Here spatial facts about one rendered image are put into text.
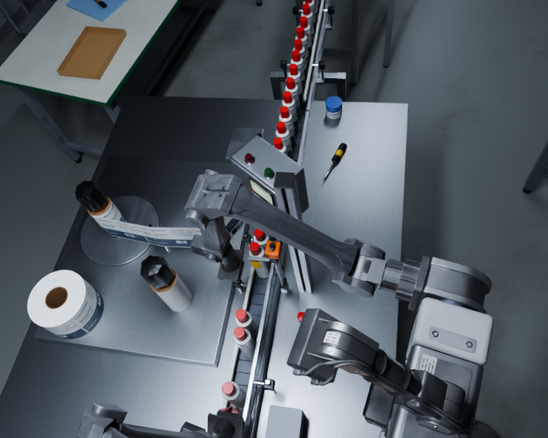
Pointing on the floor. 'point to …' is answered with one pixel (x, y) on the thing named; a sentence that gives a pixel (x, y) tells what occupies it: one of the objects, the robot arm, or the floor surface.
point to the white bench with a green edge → (138, 11)
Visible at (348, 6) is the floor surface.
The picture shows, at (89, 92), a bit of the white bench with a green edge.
